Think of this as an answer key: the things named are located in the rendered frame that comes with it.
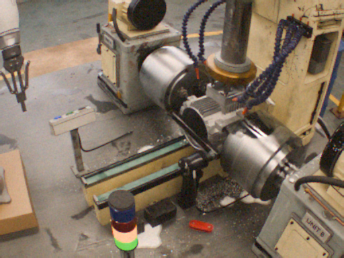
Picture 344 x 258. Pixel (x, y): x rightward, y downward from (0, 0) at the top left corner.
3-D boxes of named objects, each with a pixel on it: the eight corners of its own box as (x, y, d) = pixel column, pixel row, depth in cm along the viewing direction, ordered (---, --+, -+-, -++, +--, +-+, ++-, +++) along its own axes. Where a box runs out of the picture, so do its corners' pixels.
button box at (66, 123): (91, 118, 129) (87, 105, 128) (97, 120, 123) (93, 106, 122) (51, 133, 121) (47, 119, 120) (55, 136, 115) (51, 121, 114)
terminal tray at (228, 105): (228, 92, 135) (230, 76, 131) (246, 106, 129) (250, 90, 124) (204, 100, 130) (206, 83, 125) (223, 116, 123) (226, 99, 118)
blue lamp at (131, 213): (127, 199, 81) (126, 187, 78) (140, 217, 77) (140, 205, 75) (105, 208, 78) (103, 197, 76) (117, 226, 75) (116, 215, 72)
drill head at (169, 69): (168, 73, 173) (171, 28, 157) (217, 113, 151) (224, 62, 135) (122, 87, 162) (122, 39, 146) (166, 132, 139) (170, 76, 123)
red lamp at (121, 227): (128, 210, 84) (127, 199, 81) (141, 227, 80) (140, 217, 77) (107, 219, 81) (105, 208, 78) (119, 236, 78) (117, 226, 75)
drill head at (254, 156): (248, 140, 138) (261, 88, 122) (317, 203, 113) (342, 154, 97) (199, 165, 127) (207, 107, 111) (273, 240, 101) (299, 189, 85)
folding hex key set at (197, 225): (187, 228, 118) (187, 225, 117) (189, 222, 121) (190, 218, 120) (211, 234, 117) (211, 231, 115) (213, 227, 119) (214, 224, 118)
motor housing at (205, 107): (216, 117, 147) (222, 78, 135) (246, 144, 136) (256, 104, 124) (177, 134, 138) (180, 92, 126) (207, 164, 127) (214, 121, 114)
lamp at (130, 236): (129, 220, 87) (128, 210, 84) (141, 236, 83) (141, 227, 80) (109, 229, 84) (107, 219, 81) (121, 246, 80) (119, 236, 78)
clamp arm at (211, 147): (221, 158, 118) (177, 116, 133) (222, 151, 116) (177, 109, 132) (213, 162, 116) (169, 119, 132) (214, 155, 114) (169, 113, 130)
